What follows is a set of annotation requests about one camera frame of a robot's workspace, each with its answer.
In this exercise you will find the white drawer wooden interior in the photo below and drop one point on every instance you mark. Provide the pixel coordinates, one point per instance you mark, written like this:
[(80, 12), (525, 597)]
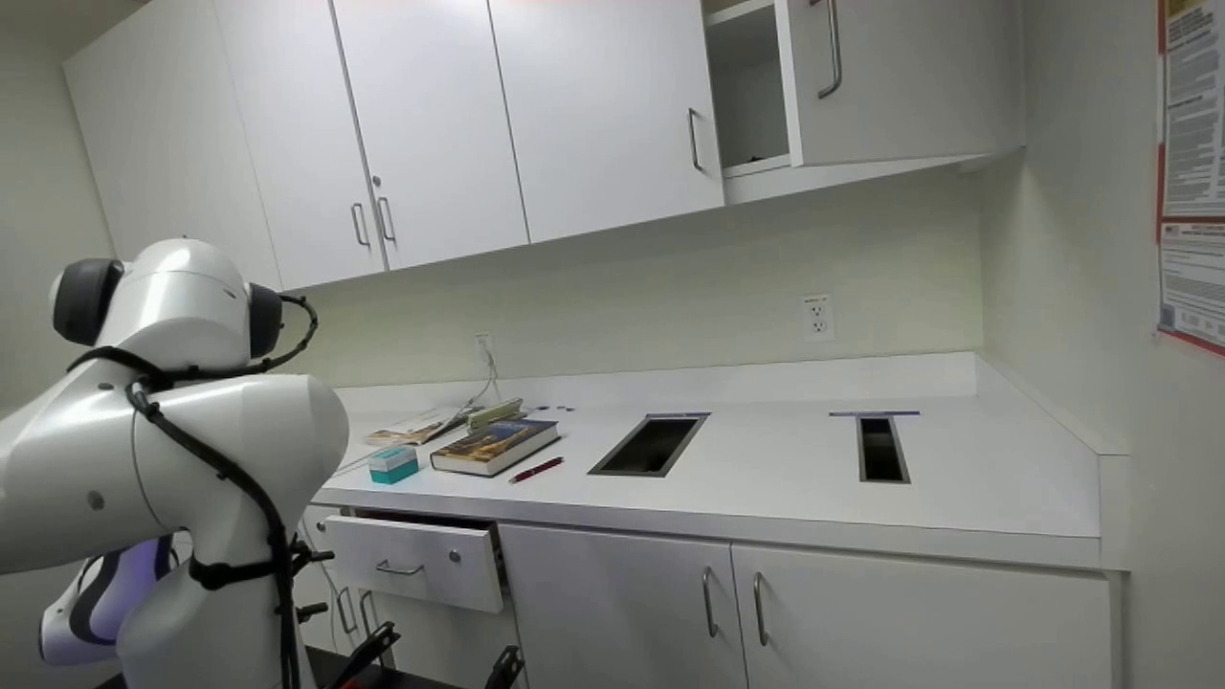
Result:
[(447, 580)]

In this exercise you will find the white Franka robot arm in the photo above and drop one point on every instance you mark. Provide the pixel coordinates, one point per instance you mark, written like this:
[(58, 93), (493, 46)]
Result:
[(193, 472)]

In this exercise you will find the wide black counter opening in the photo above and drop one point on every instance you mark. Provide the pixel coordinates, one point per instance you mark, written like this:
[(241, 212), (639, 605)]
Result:
[(650, 444)]

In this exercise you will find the narrow black counter opening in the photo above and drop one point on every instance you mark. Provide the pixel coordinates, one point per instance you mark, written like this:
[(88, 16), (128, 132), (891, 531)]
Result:
[(881, 448)]

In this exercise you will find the open white cabinet shelves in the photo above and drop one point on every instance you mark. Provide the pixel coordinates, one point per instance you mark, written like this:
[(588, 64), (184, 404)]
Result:
[(754, 90)]

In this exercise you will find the open white cabinet door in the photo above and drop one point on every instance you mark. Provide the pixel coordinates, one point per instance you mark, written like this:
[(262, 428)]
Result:
[(922, 79)]

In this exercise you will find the beige stapler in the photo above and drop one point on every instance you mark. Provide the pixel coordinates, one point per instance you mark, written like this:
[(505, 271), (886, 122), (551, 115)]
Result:
[(497, 414)]

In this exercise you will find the red pen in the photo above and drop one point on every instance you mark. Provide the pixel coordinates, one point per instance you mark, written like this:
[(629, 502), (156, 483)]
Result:
[(537, 469)]

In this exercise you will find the dark hardcover book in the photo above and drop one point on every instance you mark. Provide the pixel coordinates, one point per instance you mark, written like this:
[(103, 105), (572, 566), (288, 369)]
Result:
[(500, 444)]

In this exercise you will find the stack of papers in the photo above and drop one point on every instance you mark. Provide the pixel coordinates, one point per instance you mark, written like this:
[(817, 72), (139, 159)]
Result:
[(428, 428)]

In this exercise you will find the white upper cabinet door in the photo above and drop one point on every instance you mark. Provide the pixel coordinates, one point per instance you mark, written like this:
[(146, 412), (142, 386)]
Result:
[(598, 115), (216, 129), (436, 129)]

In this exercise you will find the teal staple box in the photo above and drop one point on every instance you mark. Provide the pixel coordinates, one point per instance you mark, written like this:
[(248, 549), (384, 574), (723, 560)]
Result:
[(392, 466)]

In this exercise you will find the white lower cabinet door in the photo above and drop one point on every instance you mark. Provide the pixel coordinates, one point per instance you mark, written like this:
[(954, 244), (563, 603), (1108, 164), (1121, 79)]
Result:
[(931, 633), (615, 626)]

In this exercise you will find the plain wall outlet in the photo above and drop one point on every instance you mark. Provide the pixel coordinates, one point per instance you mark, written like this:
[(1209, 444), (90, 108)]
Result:
[(817, 315)]

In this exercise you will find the large printed wall poster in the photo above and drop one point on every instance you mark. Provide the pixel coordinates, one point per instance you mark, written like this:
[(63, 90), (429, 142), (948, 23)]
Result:
[(1193, 156)]

